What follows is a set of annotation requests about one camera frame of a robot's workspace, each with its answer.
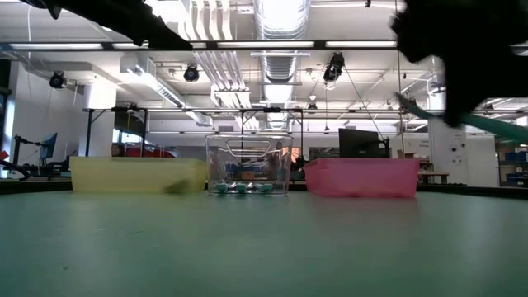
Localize green table mat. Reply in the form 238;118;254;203
0;189;528;297

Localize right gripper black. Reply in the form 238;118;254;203
390;0;528;128

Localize black rig crossbar with lights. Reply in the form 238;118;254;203
0;40;528;51

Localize black aluminium table frame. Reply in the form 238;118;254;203
0;177;528;200

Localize white ceiling pipes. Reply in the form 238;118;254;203
177;0;252;108

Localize pink plastic bin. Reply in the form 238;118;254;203
304;158;421;198

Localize thin black hanging cable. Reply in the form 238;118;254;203
342;65;389;144

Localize small blue-lit monitor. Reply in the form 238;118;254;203
40;131;59;160

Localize wooden side table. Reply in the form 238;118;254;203
417;171;450;186

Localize black monitor on stand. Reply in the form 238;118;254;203
337;127;392;159

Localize black background rig frame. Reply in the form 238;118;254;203
83;106;305;158

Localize clear plastic bin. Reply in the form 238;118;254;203
205;132;294;196

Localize silver ribbed ventilation duct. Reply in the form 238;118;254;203
252;0;311;83

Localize yellow-green plastic bin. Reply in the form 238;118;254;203
68;155;208;194

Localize shelf with blue bins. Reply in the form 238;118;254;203
494;138;528;187

